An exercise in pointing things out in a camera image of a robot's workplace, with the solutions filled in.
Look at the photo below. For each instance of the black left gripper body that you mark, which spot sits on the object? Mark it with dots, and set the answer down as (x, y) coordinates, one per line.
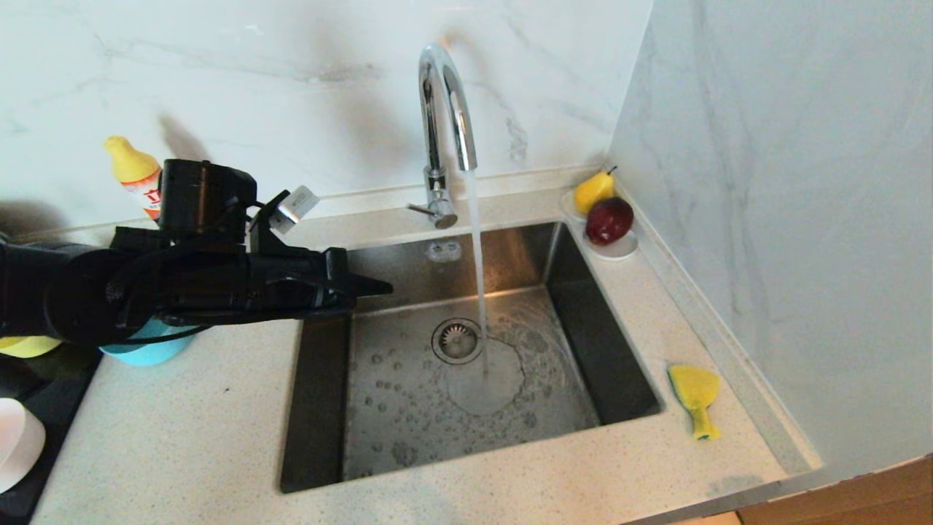
(255, 288)

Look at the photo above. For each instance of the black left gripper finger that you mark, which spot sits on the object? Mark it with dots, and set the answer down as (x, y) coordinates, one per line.
(364, 294)
(364, 281)

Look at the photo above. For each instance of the blue plastic bowl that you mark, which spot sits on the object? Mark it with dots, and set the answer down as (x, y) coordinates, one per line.
(149, 352)

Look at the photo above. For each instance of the orange yellow dish soap bottle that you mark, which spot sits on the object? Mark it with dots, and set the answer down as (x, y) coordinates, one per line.
(131, 169)

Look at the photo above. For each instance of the yellow plastic bowl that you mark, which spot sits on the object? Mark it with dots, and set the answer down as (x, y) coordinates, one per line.
(25, 346)

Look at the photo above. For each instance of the pink plastic bowl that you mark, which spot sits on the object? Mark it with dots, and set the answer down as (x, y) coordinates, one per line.
(18, 443)

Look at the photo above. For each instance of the yellow fish-shaped sponge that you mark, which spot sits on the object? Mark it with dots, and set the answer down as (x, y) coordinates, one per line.
(694, 388)

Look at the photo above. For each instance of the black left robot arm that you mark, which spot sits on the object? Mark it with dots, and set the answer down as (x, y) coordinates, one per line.
(58, 292)

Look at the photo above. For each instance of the stainless steel sink basin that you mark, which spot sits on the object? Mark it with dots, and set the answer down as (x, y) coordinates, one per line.
(437, 437)

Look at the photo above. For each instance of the round metal drain strainer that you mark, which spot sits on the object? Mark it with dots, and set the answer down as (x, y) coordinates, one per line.
(455, 340)

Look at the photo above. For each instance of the clear running water stream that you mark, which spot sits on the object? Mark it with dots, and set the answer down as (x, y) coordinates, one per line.
(477, 255)

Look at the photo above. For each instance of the chrome gooseneck faucet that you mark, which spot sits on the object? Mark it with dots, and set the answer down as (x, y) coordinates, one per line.
(434, 117)

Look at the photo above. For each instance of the black induction cooktop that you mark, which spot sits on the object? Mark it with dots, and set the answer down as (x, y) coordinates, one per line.
(44, 394)

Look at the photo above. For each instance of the yellow pear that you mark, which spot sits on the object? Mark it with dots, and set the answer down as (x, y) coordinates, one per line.
(594, 192)

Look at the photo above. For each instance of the small white dish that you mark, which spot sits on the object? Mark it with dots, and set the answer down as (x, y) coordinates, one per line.
(616, 252)

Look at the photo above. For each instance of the dark red apple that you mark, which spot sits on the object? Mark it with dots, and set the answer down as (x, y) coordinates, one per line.
(611, 221)

